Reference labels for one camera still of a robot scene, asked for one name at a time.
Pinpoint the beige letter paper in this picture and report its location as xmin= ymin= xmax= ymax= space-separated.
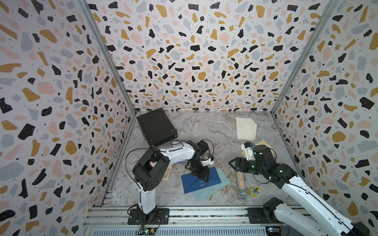
xmin=162 ymin=166 xmax=172 ymax=180

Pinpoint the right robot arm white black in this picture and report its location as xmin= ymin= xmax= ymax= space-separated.
xmin=229 ymin=142 xmax=370 ymax=236

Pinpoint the glitter tube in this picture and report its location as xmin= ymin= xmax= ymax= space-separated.
xmin=236 ymin=172 xmax=248 ymax=200

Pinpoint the yellow envelope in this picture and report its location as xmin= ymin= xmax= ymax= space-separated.
xmin=257 ymin=140 xmax=274 ymax=155

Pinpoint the small circuit board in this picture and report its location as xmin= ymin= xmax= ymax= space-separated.
xmin=137 ymin=226 xmax=158 ymax=236

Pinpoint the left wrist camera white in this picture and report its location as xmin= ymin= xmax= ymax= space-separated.
xmin=201 ymin=156 xmax=214 ymax=166

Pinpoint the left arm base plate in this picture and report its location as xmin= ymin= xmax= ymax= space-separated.
xmin=128 ymin=207 xmax=170 ymax=225

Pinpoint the dark blue envelope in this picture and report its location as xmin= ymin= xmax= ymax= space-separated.
xmin=181 ymin=167 xmax=221 ymax=194

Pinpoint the aluminium rail frame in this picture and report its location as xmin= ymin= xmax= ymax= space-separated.
xmin=82 ymin=206 xmax=334 ymax=236

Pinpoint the light blue envelope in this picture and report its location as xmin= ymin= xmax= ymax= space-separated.
xmin=193 ymin=168 xmax=229 ymax=202

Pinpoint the black box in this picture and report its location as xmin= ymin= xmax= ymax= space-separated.
xmin=137 ymin=108 xmax=178 ymax=147

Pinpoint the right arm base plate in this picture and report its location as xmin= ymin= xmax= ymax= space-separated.
xmin=247 ymin=207 xmax=283 ymax=224

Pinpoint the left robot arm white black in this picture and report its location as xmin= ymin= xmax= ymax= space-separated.
xmin=132 ymin=140 xmax=210 ymax=215

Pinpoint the cream white envelope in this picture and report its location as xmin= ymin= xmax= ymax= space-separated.
xmin=236 ymin=118 xmax=257 ymax=141

